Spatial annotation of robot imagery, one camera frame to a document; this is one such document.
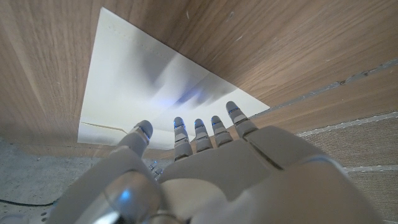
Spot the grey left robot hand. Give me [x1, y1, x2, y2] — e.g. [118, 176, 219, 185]
[46, 101, 385, 224]

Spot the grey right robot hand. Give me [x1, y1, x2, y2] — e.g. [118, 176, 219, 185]
[148, 161, 164, 180]

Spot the beige paper file folder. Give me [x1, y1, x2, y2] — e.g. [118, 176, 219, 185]
[76, 6, 271, 151]

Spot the beige striped curtain backdrop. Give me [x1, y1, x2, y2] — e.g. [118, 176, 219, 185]
[295, 111, 398, 222]

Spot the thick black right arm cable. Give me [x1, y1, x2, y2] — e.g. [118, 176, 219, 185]
[0, 198, 57, 207]

